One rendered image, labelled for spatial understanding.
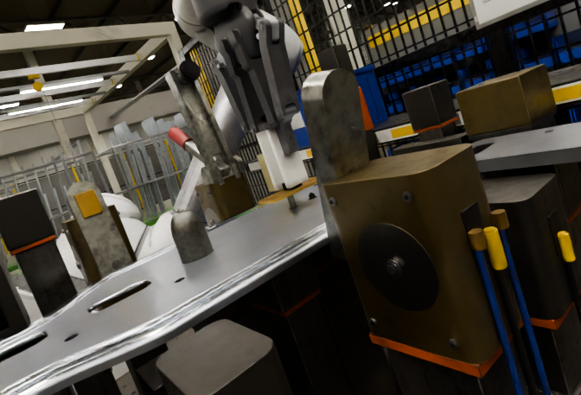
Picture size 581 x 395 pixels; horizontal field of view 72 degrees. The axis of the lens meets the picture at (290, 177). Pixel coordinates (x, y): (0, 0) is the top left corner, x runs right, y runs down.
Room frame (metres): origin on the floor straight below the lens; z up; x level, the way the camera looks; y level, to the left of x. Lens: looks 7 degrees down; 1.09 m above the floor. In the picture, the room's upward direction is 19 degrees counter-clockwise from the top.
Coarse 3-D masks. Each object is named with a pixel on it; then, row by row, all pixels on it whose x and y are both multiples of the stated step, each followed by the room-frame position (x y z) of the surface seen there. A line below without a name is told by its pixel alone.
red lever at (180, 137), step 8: (176, 128) 0.66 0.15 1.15; (176, 136) 0.64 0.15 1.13; (184, 136) 0.64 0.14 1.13; (184, 144) 0.63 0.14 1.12; (192, 144) 0.62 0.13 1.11; (192, 152) 0.62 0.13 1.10; (200, 160) 0.60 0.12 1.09; (216, 160) 0.58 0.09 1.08; (224, 168) 0.56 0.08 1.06; (224, 176) 0.57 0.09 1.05
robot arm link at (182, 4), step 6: (174, 0) 0.89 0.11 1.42; (180, 0) 0.84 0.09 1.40; (186, 0) 0.82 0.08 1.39; (174, 6) 0.91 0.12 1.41; (180, 6) 0.87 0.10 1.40; (186, 6) 0.85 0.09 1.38; (192, 6) 0.84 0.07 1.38; (180, 12) 0.90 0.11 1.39; (186, 12) 0.87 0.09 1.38; (192, 12) 0.86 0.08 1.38; (186, 18) 0.90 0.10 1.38; (192, 18) 0.89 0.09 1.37; (192, 24) 0.92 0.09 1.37; (198, 24) 0.92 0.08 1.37
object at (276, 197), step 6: (312, 180) 0.47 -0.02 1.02; (300, 186) 0.45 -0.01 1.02; (306, 186) 0.45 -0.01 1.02; (282, 192) 0.46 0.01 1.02; (288, 192) 0.44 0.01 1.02; (294, 192) 0.44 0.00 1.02; (264, 198) 0.46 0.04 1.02; (270, 198) 0.45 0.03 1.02; (276, 198) 0.43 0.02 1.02; (282, 198) 0.43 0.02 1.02
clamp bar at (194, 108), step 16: (192, 64) 0.56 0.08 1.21; (176, 80) 0.57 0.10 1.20; (192, 80) 0.56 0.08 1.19; (176, 96) 0.57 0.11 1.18; (192, 96) 0.59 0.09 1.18; (192, 112) 0.57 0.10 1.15; (208, 112) 0.58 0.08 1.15; (192, 128) 0.57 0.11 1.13; (208, 128) 0.58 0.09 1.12; (208, 144) 0.57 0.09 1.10; (224, 144) 0.57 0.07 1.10; (208, 160) 0.55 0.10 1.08; (224, 160) 0.58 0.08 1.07
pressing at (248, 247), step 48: (240, 240) 0.38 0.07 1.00; (288, 240) 0.33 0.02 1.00; (96, 288) 0.40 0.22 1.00; (144, 288) 0.33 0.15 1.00; (192, 288) 0.29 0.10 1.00; (240, 288) 0.27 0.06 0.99; (48, 336) 0.29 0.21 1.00; (96, 336) 0.26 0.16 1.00; (144, 336) 0.24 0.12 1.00; (0, 384) 0.23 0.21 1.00; (48, 384) 0.22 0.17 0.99
